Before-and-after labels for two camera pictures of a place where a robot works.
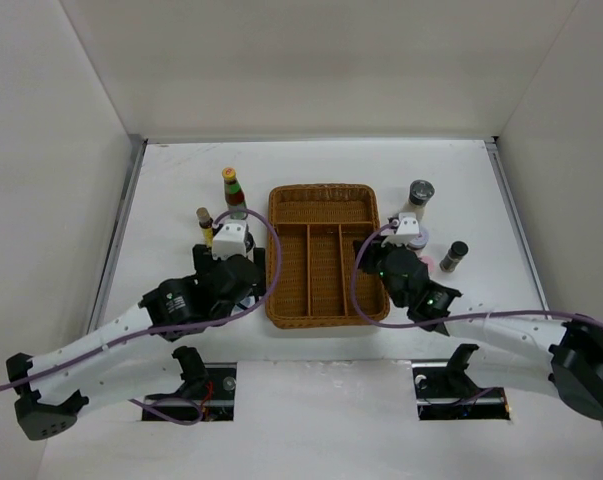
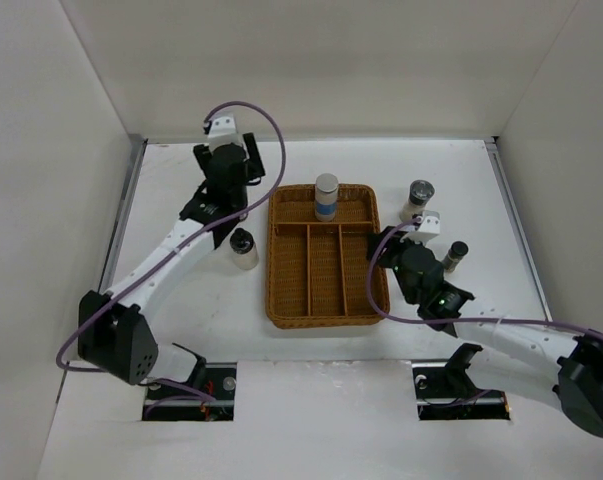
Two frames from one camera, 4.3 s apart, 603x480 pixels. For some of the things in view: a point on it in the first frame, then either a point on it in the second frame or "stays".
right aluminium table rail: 526,248 stays
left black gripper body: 206,263 to 240,198
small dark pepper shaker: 453,256 stays
